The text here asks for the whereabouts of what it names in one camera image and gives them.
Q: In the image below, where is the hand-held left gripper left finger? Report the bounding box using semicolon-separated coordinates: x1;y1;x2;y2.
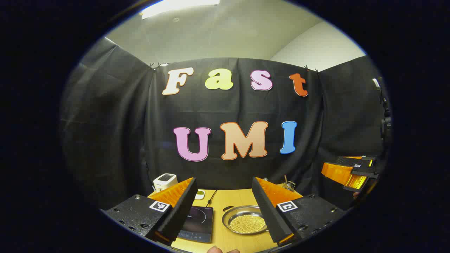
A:
100;177;198;246

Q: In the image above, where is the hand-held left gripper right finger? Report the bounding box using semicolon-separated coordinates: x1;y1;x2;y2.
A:
252;177;347;247

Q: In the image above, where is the black induction cooktop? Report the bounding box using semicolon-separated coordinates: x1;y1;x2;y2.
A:
177;206;214;244

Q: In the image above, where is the pile of yellow beans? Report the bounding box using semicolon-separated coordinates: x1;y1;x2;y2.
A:
230;214;266;233

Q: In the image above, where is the steel pot with black handles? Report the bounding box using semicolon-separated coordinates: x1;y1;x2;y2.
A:
222;205;269;235

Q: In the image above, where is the white toaster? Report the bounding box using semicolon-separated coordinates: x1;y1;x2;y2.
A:
153;173;178;192

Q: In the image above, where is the black backdrop cloth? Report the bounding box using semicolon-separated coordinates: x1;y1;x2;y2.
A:
60;37;391;211

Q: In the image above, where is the ceiling light panel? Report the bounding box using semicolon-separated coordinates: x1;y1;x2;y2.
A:
140;0;220;20

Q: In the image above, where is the black camera stand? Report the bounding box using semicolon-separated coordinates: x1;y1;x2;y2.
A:
373;78;391;141

